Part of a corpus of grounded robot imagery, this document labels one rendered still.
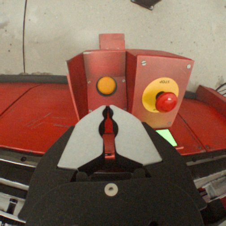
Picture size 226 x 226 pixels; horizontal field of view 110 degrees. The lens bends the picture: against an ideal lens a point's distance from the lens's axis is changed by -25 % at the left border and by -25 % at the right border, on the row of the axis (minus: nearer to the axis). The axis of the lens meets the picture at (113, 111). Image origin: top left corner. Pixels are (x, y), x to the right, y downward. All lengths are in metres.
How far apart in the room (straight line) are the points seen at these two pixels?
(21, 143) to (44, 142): 0.09
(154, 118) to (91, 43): 0.82
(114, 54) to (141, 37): 0.76
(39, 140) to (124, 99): 0.33
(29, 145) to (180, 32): 1.24
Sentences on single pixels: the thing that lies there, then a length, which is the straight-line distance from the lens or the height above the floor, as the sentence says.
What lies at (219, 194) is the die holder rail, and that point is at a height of 0.95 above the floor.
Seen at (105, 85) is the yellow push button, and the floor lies 0.73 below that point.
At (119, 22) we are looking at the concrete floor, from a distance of 0.96.
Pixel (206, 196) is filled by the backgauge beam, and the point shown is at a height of 0.93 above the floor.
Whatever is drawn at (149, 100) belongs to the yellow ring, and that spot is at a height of 0.78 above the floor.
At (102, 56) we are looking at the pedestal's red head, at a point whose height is 0.71.
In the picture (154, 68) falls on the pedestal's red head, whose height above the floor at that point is 0.78.
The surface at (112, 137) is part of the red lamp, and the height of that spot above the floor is 0.80.
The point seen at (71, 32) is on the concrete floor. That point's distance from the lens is 0.98.
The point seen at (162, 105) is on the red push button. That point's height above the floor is 0.81.
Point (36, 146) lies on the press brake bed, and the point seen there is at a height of 0.75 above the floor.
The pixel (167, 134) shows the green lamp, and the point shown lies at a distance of 0.25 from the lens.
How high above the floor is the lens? 0.94
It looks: 53 degrees down
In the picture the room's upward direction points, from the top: 174 degrees clockwise
